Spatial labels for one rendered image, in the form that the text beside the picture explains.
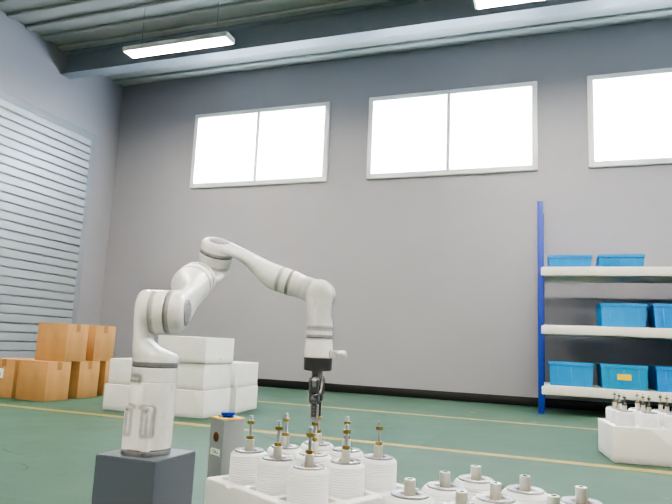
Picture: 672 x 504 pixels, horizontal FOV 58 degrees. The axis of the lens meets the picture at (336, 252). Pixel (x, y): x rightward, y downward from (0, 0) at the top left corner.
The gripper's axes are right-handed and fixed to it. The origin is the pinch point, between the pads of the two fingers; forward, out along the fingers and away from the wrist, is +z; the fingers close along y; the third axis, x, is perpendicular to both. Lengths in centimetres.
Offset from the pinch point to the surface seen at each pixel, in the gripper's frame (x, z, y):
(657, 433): 157, 19, -167
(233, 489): -18.0, 18.1, 9.9
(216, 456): -28.2, 14.5, -10.8
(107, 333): -222, -18, -355
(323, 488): 4.6, 14.3, 19.5
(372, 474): 15.4, 13.8, 3.7
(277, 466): -7.0, 11.4, 13.4
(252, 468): -14.7, 13.9, 5.0
